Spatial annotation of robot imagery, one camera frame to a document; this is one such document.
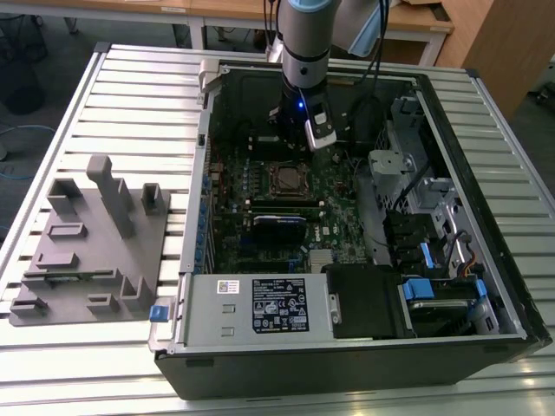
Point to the hard disk in blue carrier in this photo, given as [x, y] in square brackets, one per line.
[418, 289]

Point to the grey parts rack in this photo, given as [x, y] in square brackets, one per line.
[99, 260]

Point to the CPU socket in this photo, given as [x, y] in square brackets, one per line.
[270, 193]

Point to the silver metal drive cage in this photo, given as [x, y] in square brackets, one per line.
[390, 164]

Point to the black plastic shroud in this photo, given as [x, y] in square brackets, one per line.
[364, 303]

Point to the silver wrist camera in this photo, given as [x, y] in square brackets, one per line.
[321, 130]

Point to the bracket-mounted wrist camera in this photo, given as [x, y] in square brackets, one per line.
[275, 117]

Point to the wooden desk white frame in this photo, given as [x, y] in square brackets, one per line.
[425, 26]

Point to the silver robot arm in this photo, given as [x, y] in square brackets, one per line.
[303, 52]

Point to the blue case latch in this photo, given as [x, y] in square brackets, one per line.
[158, 313]

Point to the black graphics card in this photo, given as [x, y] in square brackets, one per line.
[277, 238]

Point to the black disk bay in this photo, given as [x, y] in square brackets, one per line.
[407, 238]

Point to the black PC case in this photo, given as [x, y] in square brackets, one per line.
[303, 377]

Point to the blue plastic tab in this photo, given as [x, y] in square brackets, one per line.
[427, 255]

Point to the wooden cabinet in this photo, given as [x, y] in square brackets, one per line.
[498, 52]

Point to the silver power supply unit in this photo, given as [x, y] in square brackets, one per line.
[204, 312]

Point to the silver chipset heatsink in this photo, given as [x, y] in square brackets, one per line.
[321, 257]

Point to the green motherboard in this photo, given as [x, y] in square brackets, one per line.
[342, 234]

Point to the blue plastic latch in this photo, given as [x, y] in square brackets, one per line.
[480, 289]

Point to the metal locking lever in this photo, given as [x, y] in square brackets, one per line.
[292, 195]

